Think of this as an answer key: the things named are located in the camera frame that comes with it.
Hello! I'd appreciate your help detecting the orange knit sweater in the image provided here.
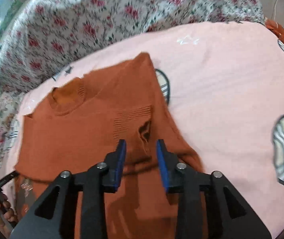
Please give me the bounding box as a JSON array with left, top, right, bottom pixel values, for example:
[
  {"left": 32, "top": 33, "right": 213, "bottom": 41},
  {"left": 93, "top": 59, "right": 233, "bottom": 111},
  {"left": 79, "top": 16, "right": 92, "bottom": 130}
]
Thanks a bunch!
[{"left": 15, "top": 53, "right": 203, "bottom": 238}]

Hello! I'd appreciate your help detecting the person's left hand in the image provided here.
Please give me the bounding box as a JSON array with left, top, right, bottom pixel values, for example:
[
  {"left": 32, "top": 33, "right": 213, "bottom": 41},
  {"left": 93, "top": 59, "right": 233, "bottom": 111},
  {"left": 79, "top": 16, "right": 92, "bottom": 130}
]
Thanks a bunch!
[{"left": 0, "top": 193, "right": 19, "bottom": 238}]

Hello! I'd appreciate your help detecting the pastel floral pillow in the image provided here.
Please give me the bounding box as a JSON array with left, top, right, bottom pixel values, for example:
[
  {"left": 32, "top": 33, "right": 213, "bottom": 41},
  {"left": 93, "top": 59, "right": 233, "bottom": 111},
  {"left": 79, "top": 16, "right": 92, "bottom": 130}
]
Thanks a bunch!
[{"left": 0, "top": 92, "right": 25, "bottom": 168}]

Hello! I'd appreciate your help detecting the pink duvet with hearts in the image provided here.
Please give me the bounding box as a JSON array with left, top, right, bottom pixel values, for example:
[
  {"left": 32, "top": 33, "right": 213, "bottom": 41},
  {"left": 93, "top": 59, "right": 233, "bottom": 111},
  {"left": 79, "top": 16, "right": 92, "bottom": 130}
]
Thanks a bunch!
[{"left": 7, "top": 22, "right": 284, "bottom": 238}]

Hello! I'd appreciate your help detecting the red floral grey quilt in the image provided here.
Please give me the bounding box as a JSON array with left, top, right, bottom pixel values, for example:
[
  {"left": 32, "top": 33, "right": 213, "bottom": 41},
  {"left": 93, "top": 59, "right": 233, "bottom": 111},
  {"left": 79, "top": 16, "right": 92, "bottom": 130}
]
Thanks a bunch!
[{"left": 0, "top": 0, "right": 265, "bottom": 92}]

